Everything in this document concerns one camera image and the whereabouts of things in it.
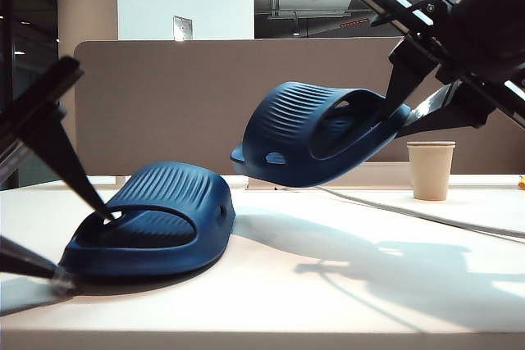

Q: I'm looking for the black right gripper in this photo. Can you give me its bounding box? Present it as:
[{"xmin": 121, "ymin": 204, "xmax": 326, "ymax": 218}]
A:
[{"xmin": 355, "ymin": 0, "xmax": 525, "ymax": 139}]

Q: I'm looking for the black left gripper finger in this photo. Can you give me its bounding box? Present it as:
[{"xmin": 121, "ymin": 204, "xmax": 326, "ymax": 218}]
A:
[{"xmin": 0, "ymin": 234, "xmax": 78, "ymax": 297}]

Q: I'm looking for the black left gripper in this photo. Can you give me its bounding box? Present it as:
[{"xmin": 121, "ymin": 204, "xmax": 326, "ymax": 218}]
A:
[{"xmin": 0, "ymin": 56, "xmax": 116, "ymax": 221}]

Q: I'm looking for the blue ribbed rubber slipper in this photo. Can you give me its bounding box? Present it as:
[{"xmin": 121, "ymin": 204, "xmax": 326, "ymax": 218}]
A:
[
  {"xmin": 229, "ymin": 80, "xmax": 413, "ymax": 189},
  {"xmin": 58, "ymin": 160, "xmax": 238, "ymax": 279}
]

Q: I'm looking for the beige paper cup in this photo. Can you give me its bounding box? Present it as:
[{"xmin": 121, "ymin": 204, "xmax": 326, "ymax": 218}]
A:
[{"xmin": 406, "ymin": 140, "xmax": 457, "ymax": 202}]

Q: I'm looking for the brown desk divider panel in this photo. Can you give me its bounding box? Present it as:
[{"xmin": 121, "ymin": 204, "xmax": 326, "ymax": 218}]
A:
[{"xmin": 73, "ymin": 36, "xmax": 525, "ymax": 178}]

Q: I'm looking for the dark framed glass partition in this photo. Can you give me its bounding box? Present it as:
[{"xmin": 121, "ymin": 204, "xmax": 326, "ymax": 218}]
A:
[{"xmin": 0, "ymin": 0, "xmax": 59, "ymax": 191}]

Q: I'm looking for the grey cable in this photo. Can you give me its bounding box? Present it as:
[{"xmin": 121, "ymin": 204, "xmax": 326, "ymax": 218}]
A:
[{"xmin": 314, "ymin": 184, "xmax": 525, "ymax": 241}]

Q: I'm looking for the metal wall switch plate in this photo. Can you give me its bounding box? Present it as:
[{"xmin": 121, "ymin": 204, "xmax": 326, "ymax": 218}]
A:
[{"xmin": 172, "ymin": 14, "xmax": 195, "ymax": 43}]

